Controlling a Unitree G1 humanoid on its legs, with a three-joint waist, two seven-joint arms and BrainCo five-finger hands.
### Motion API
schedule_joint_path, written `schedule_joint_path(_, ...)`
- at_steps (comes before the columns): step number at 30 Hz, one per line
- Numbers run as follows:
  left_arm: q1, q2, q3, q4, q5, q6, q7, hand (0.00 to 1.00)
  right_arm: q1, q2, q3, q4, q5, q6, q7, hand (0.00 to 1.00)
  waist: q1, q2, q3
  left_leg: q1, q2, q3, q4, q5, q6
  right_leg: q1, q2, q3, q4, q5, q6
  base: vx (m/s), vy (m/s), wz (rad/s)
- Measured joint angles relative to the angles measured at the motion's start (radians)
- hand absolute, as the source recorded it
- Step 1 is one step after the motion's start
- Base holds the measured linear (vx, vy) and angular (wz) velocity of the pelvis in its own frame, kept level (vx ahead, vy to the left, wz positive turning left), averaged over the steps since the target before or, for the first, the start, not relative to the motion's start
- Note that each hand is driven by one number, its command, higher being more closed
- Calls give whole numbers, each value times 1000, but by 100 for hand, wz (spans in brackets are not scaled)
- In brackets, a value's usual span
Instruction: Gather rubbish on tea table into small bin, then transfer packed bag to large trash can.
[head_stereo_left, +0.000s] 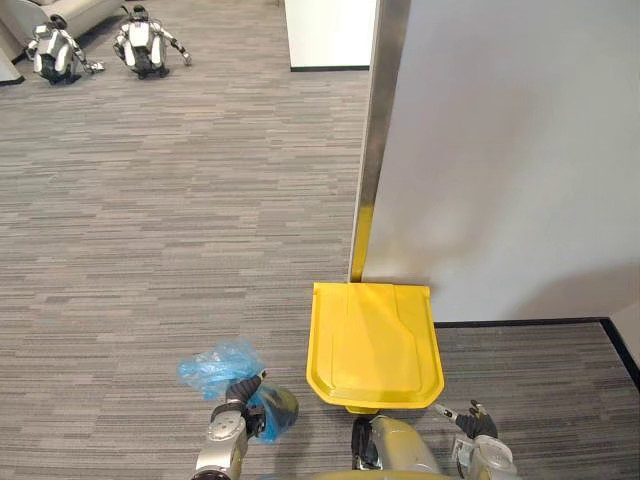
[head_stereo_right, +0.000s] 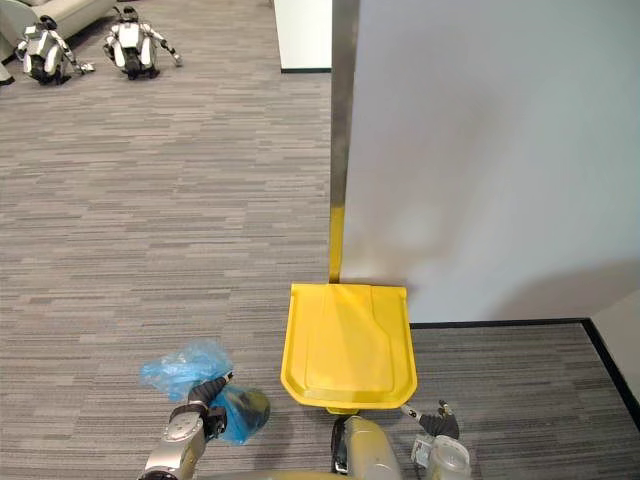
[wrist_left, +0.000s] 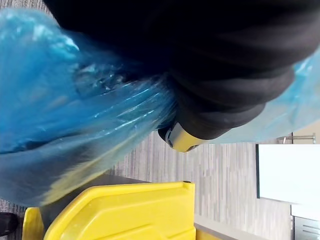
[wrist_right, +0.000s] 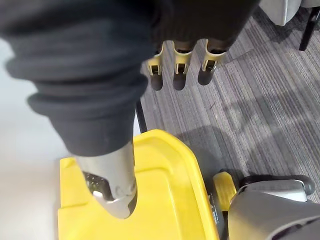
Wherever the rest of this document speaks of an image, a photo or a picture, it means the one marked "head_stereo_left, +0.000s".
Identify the grey sofa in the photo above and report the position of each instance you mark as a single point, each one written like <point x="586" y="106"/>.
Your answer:
<point x="47" y="17"/>

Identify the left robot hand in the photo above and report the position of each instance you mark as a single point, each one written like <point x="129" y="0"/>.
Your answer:
<point x="243" y="389"/>

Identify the blue plastic trash bag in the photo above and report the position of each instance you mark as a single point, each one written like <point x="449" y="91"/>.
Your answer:
<point x="235" y="385"/>

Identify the metal wall corner trim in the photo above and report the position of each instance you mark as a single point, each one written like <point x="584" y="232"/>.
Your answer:
<point x="377" y="140"/>

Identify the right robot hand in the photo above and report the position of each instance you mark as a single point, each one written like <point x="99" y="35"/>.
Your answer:
<point x="472" y="421"/>

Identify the white pillar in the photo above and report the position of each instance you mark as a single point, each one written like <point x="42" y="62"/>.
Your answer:
<point x="330" y="32"/>

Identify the silver humanoid robot crouching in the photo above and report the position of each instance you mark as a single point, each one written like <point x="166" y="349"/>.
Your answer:
<point x="145" y="42"/>
<point x="55" y="50"/>

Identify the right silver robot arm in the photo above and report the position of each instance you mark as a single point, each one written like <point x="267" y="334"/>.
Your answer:
<point x="487" y="457"/>

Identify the yellow trash can lid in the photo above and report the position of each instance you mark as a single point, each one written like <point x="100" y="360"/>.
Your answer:
<point x="374" y="345"/>

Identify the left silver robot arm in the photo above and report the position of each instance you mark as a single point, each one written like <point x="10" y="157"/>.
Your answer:
<point x="225" y="440"/>

